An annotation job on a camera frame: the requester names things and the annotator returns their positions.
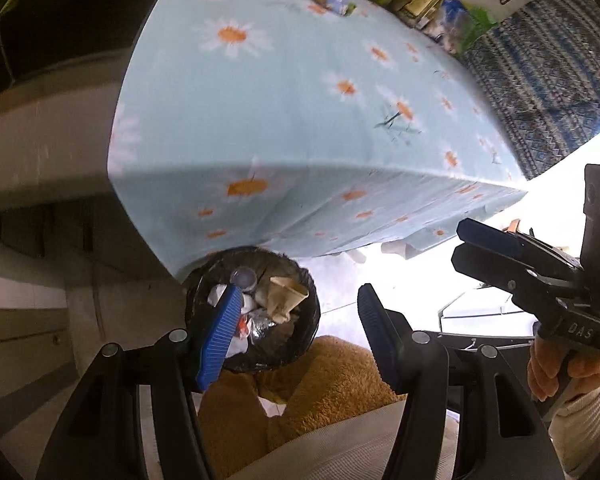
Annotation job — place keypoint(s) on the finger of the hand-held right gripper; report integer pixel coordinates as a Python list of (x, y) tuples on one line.
[(490, 236), (490, 269)]

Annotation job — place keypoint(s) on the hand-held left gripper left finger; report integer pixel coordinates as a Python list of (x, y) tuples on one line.
[(222, 335)]

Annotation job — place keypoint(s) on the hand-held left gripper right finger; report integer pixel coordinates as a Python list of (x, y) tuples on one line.
[(375, 330)]

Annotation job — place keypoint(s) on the colourful snack wrapper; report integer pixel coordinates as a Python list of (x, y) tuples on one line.
[(252, 327)]

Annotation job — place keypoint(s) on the beige paper cup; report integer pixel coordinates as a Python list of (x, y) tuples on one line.
[(285, 292)]

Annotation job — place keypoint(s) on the bin with black bag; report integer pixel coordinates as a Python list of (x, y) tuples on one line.
[(300, 340)]

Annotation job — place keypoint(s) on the person's right forearm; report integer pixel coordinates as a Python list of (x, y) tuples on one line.
[(585, 435)]

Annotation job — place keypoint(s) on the person's right hand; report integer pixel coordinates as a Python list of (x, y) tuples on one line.
[(542, 370)]

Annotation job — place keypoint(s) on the person's brown fleece leg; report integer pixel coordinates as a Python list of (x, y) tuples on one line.
[(330, 375)]

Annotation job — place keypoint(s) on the person's white top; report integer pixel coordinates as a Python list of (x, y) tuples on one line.
[(340, 440)]

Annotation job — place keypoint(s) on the blue patterned cloth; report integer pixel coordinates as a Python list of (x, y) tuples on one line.
[(545, 75)]

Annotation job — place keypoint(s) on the kitchen cabinet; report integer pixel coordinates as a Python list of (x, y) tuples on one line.
[(25, 320)]

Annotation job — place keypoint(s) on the green plastic bag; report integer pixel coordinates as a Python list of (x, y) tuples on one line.
[(480, 22)]

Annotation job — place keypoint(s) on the white and blue bag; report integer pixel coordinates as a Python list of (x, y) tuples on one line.
[(450, 20)]

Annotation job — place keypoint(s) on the blue daisy tablecloth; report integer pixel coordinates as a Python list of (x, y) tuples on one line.
[(290, 110)]

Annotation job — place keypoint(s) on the green candy wrapper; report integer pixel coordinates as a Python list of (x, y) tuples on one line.
[(335, 2)]

